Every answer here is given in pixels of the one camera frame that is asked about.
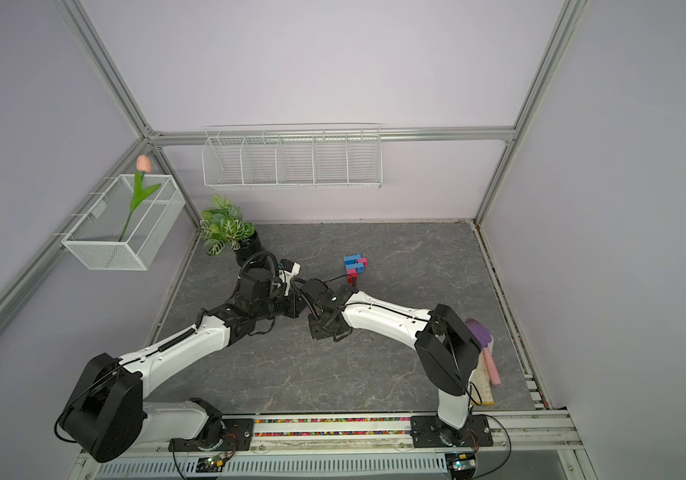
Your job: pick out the white wire wall basket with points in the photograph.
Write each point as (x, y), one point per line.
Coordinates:
(292, 156)

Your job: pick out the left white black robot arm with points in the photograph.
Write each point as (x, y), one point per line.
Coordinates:
(108, 411)

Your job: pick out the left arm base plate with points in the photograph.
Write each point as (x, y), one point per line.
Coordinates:
(228, 435)

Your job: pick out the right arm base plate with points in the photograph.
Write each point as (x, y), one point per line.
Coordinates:
(451, 431)

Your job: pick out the white mesh side basket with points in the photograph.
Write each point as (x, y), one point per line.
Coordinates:
(93, 240)

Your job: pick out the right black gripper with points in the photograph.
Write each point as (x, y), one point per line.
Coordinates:
(312, 329)

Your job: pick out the blue long lego brick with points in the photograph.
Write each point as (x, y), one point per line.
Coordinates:
(351, 262)

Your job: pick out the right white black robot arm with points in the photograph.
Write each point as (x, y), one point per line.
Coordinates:
(446, 348)

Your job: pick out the aluminium front rail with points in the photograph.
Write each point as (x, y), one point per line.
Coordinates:
(504, 445)

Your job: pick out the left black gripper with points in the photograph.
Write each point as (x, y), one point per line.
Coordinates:
(294, 308)

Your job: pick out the pink artificial tulip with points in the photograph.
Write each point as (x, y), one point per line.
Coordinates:
(140, 192)

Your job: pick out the green potted plant black pot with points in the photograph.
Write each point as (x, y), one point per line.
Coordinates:
(223, 225)

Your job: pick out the purple pink brush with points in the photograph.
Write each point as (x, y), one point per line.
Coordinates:
(484, 336)

